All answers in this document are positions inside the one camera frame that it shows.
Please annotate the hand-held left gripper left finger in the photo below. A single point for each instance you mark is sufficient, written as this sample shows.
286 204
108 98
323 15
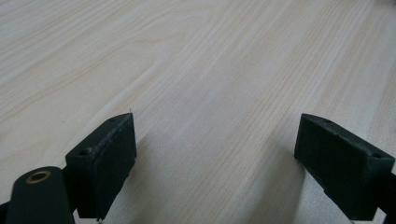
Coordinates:
102 161

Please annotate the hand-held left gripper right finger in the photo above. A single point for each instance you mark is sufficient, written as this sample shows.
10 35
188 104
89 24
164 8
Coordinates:
342 165

